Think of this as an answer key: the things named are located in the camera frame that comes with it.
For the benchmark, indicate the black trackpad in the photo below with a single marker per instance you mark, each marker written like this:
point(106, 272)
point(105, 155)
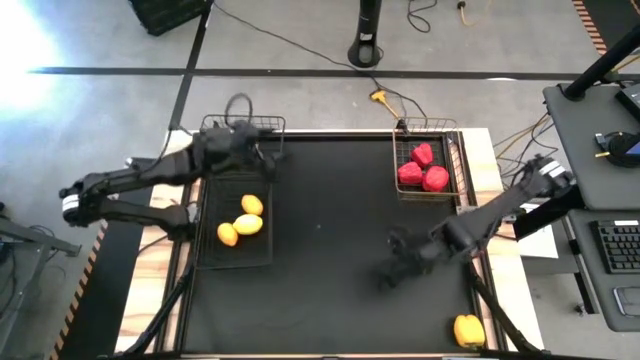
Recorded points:
point(629, 300)

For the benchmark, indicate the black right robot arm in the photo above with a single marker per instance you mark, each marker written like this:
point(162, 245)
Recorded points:
point(500, 210)

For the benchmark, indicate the yellow bell pepper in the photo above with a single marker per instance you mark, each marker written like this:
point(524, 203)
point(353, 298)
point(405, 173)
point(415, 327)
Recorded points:
point(468, 331)

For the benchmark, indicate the black cylindrical stand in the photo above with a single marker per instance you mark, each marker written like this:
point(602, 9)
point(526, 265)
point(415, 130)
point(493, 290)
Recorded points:
point(366, 30)

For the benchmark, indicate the black monitor pole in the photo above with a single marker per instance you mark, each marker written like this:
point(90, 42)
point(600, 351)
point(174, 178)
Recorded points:
point(600, 65)

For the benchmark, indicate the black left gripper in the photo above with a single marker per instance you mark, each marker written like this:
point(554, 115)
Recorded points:
point(225, 147)

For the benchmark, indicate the yellow power plug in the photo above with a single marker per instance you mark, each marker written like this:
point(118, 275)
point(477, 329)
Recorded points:
point(380, 95)

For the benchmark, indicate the grey metal stand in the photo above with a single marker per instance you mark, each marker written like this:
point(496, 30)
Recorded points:
point(30, 235)

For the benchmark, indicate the black plastic crate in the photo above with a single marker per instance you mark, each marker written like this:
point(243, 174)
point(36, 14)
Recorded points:
point(165, 15)

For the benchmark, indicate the black laptop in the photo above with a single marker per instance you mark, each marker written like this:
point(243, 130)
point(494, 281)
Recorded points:
point(631, 100)

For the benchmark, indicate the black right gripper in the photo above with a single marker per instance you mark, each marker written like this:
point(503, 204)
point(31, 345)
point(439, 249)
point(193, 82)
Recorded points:
point(415, 250)

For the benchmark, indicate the grey desk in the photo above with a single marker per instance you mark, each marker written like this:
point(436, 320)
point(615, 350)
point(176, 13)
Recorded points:
point(590, 180)
point(600, 300)

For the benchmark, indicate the yellow-orange citrus fruit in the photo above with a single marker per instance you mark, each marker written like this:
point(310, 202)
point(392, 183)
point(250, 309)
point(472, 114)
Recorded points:
point(251, 205)

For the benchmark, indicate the red bell pepper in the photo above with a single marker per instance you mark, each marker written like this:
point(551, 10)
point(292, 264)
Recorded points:
point(410, 173)
point(436, 179)
point(422, 155)

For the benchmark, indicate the black hazard-edged floor mat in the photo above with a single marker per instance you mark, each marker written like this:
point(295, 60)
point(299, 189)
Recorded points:
point(620, 15)
point(100, 300)

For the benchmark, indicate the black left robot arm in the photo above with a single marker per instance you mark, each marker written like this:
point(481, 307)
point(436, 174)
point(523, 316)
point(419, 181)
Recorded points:
point(140, 175)

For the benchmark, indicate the orange citrus fruit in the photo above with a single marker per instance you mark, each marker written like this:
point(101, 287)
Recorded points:
point(227, 234)

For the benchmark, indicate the yellow lemon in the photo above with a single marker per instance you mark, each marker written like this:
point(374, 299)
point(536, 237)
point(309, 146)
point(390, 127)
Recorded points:
point(247, 224)

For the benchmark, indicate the black frame post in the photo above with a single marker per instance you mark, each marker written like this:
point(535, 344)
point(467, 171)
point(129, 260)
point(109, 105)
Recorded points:
point(160, 315)
point(500, 320)

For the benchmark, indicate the black keyboard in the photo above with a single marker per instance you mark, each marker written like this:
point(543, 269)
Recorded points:
point(620, 247)

